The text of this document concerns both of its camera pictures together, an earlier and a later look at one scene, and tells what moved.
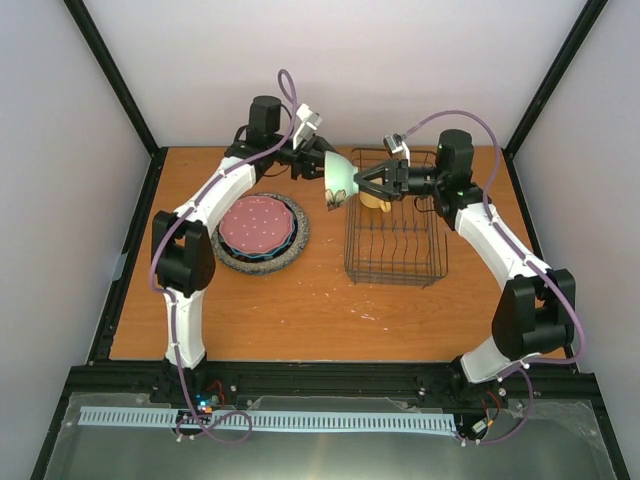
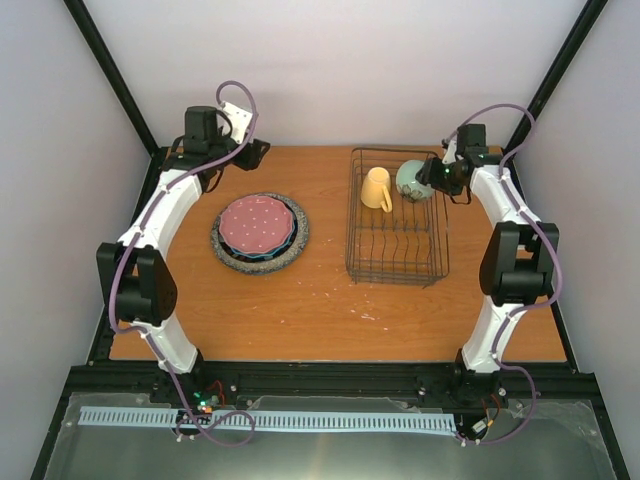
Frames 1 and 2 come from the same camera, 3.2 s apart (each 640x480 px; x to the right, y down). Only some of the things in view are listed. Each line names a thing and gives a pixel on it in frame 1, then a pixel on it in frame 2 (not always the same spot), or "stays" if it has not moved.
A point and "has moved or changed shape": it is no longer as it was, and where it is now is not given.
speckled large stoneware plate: [279, 265] stays
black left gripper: [309, 156] → [251, 157]
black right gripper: [400, 180] → [429, 176]
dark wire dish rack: [402, 245] stays
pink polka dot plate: [256, 224] stays
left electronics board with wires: [210, 399] stays
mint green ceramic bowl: [339, 179] has moved or changed shape
